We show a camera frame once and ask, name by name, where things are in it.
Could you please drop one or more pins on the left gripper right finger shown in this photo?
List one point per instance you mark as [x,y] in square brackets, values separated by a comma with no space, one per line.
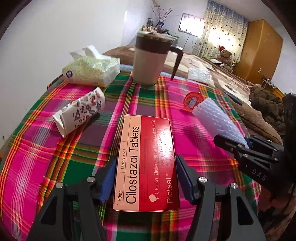
[237,218]

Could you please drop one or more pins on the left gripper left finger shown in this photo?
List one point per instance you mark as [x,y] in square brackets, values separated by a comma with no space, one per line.
[55,220]

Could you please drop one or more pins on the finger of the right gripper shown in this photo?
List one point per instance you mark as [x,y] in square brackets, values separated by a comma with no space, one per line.
[229,146]
[258,144]

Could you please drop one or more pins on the white foam fruit net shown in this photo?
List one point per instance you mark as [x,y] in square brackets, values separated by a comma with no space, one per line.
[216,121]

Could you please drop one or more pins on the red cilostazol tablets box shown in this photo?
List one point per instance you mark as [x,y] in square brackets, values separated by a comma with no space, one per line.
[146,175]

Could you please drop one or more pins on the bed with brown blanket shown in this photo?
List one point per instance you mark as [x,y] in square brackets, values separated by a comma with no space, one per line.
[220,79]

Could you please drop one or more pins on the dark brown jacket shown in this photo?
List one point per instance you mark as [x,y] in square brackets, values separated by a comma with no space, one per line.
[270,106]

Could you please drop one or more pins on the wooden headboard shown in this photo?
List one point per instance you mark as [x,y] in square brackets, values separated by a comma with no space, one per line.
[267,84]

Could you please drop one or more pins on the red round jar lid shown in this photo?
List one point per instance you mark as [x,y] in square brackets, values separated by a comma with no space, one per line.
[192,100]

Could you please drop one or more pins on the colourful plaid tablecloth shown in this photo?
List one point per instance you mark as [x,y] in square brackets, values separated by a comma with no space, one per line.
[38,157]

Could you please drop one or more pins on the white tissue packet on bed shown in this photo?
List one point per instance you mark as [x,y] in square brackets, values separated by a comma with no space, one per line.
[199,74]

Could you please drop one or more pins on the orange wooden wardrobe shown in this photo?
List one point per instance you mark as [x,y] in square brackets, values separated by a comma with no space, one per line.
[260,54]

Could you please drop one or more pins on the brown teddy bear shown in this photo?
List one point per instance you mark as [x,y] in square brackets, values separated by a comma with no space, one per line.
[224,58]

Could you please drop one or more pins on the patterned paper cup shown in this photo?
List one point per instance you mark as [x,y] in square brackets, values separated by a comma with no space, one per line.
[78,112]

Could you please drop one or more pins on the white shelf desk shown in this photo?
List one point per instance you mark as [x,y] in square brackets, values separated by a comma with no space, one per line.
[152,30]

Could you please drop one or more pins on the patterned window curtain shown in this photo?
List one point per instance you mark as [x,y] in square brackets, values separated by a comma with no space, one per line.
[223,27]

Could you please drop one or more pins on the beige brown lidded mug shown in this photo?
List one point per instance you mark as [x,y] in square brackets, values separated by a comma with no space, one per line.
[149,58]

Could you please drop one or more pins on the yellow tissue pack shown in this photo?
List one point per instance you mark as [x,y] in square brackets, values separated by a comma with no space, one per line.
[91,68]

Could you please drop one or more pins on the vase with dry branches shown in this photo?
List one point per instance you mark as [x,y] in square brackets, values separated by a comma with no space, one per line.
[161,14]

